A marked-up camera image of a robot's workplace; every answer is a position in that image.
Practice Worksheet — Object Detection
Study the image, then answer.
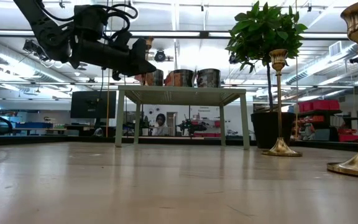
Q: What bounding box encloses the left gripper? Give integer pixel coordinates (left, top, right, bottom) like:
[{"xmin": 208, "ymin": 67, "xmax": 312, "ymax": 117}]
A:
[{"xmin": 70, "ymin": 30, "xmax": 157, "ymax": 78}]

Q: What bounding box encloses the dark ribbed metal cup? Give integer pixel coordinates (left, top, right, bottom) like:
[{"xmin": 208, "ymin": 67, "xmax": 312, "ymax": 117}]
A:
[{"xmin": 134, "ymin": 68, "xmax": 165, "ymax": 87}]

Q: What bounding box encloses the tin can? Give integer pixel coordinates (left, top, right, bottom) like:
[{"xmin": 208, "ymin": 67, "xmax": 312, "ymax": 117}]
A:
[{"xmin": 165, "ymin": 68, "xmax": 195, "ymax": 88}]

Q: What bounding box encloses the black ceiling spotlight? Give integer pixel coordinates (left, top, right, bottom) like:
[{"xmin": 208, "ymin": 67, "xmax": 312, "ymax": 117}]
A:
[
  {"xmin": 228, "ymin": 51, "xmax": 241, "ymax": 65},
  {"xmin": 154, "ymin": 49, "xmax": 167, "ymax": 62}
]

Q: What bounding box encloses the green perforated metal shelf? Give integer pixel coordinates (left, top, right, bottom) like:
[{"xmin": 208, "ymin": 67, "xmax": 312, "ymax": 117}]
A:
[{"xmin": 114, "ymin": 85, "xmax": 250, "ymax": 151}]

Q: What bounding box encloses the black monitor screen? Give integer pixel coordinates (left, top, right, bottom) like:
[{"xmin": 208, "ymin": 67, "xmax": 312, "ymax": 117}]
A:
[{"xmin": 70, "ymin": 90, "xmax": 117, "ymax": 119}]

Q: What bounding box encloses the person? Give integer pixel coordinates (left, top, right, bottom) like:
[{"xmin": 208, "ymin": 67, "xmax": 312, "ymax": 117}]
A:
[{"xmin": 151, "ymin": 113, "xmax": 169, "ymax": 137}]

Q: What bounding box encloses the blue workbench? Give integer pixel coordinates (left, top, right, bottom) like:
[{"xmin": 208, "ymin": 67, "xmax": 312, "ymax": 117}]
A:
[{"xmin": 15, "ymin": 121, "xmax": 54, "ymax": 129}]

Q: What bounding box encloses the green potted plant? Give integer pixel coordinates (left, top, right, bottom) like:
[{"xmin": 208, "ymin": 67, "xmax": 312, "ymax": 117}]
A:
[{"xmin": 225, "ymin": 0, "xmax": 309, "ymax": 150}]

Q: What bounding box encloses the red storage bin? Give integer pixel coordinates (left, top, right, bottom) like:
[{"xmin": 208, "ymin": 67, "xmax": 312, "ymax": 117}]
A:
[
  {"xmin": 337, "ymin": 133, "xmax": 358, "ymax": 143},
  {"xmin": 297, "ymin": 101, "xmax": 313, "ymax": 113},
  {"xmin": 311, "ymin": 99, "xmax": 341, "ymax": 111}
]

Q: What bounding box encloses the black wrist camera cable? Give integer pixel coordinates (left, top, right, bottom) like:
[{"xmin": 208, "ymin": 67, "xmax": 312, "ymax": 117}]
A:
[{"xmin": 35, "ymin": 0, "xmax": 139, "ymax": 43}]

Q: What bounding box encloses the orange hanging cable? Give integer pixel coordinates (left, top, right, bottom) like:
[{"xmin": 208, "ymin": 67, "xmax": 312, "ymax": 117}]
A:
[{"xmin": 105, "ymin": 70, "xmax": 111, "ymax": 138}]

